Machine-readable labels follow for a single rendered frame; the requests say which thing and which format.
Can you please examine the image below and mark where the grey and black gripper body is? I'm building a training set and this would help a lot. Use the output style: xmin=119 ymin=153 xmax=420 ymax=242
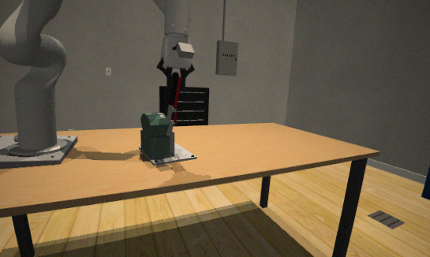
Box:
xmin=160 ymin=35 xmax=192 ymax=69

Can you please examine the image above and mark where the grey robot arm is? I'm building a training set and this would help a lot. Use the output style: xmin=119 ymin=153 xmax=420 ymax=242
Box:
xmin=0 ymin=0 xmax=190 ymax=155

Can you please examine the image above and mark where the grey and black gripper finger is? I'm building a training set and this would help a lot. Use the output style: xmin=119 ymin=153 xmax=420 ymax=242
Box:
xmin=157 ymin=57 xmax=173 ymax=89
xmin=180 ymin=63 xmax=195 ymax=89

